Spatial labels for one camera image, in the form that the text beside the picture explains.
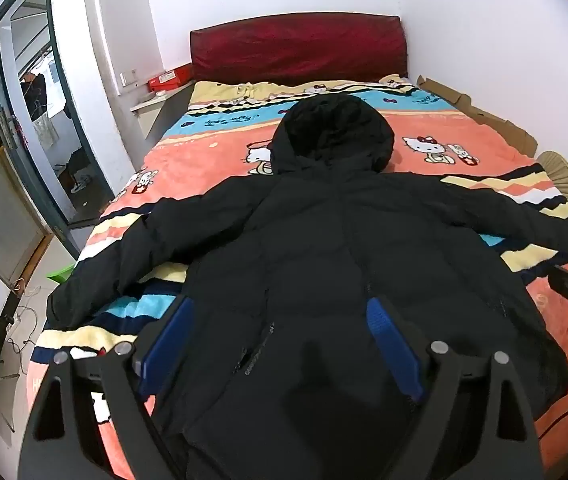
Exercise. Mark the brown cardboard sheet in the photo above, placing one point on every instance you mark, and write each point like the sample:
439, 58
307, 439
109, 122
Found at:
514, 136

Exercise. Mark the red box on nightstand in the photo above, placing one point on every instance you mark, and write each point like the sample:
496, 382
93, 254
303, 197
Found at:
171, 79

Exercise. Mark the teal door frame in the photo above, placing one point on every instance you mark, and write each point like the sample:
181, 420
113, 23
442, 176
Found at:
24, 148

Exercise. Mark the dark red headboard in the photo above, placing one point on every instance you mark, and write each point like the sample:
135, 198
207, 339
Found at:
294, 48

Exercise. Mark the woven straw fan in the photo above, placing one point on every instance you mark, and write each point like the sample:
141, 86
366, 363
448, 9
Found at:
556, 167

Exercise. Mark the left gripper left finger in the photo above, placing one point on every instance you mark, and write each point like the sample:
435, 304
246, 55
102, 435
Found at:
62, 438

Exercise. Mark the white nightstand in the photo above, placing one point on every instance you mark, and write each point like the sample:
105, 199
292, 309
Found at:
155, 116

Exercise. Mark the green object on floor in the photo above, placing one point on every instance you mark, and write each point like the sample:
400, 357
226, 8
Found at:
62, 275

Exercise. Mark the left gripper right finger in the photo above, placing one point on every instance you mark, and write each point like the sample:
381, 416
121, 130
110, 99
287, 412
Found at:
430, 373

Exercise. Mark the Hello Kitty striped blanket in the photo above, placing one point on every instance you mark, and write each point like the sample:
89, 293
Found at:
226, 132

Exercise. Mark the black hooded puffer jacket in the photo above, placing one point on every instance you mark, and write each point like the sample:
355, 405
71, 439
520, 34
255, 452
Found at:
289, 370

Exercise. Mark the white wall socket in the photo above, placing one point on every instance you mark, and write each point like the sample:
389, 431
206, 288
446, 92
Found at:
127, 77

